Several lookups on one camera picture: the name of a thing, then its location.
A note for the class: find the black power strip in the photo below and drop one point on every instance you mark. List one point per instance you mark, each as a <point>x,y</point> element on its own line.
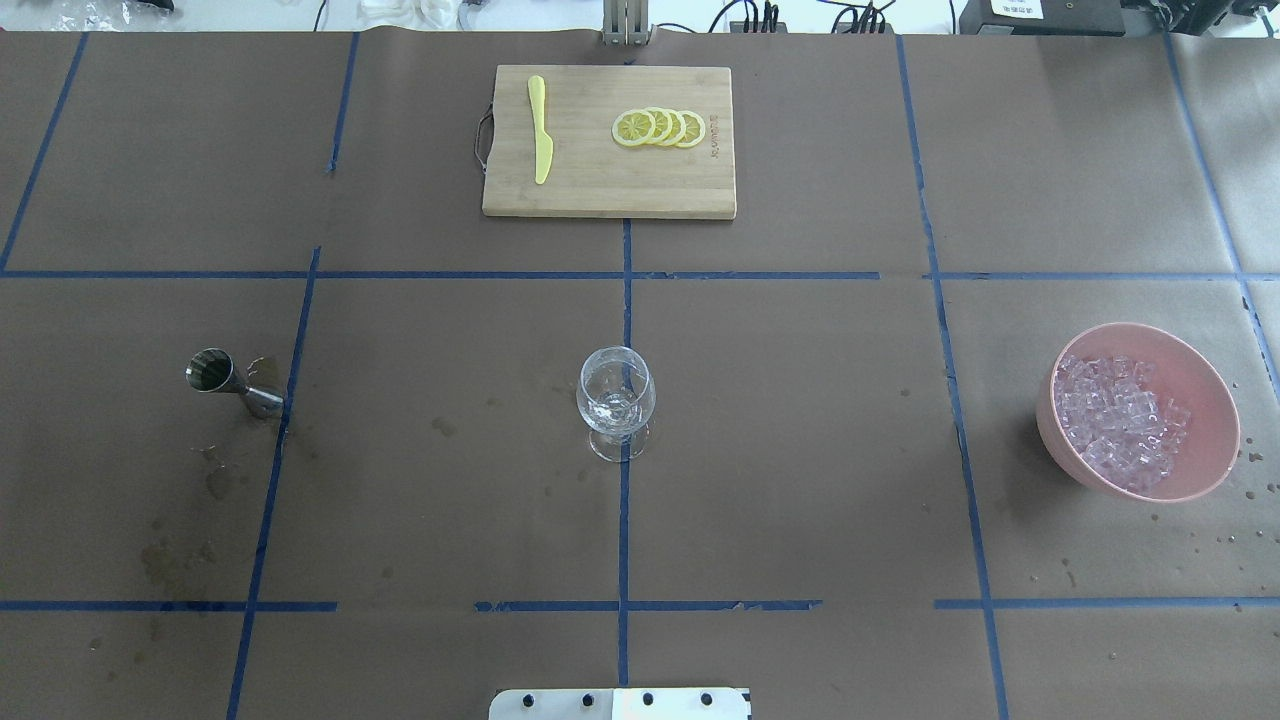
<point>757,18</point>

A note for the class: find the clear wine glass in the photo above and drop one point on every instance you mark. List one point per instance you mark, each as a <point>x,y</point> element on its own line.
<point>616,397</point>

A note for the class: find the bamboo cutting board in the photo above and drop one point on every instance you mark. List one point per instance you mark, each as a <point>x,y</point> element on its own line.
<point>592,176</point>

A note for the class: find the black equipment box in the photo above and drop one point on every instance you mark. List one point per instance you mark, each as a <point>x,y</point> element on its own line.
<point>1042,18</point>

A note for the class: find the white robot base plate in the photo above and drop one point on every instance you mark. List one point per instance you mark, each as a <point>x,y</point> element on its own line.
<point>623,703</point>

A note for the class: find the pink bowl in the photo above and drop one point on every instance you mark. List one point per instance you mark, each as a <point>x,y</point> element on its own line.
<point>1182,374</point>

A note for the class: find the lemon slice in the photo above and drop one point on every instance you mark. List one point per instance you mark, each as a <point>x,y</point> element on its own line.
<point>694,129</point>
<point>660,127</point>
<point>634,128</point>
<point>675,128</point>

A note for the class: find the steel cocktail jigger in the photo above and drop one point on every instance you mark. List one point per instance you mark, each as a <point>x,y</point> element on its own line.
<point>212,371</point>

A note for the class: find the yellow plastic knife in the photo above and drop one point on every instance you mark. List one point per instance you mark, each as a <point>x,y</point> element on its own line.
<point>543,143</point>

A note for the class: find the pile of ice cubes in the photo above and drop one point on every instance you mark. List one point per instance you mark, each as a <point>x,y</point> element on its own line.
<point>1114,418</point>

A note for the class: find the metal camera stand post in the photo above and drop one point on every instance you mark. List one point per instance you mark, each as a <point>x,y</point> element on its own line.
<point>626,23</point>

